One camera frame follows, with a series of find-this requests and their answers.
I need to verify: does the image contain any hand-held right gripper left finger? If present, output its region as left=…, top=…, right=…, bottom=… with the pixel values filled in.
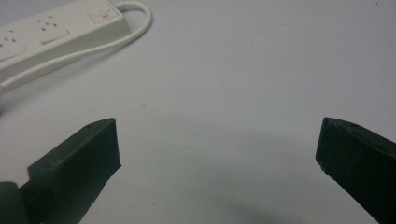
left=19, top=117, right=122, bottom=224

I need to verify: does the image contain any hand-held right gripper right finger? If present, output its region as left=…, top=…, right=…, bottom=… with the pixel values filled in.
left=315, top=117, right=396, bottom=224

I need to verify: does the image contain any white power strip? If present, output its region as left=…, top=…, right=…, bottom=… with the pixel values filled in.
left=0, top=0, right=153, bottom=94
left=0, top=0, right=132, bottom=84

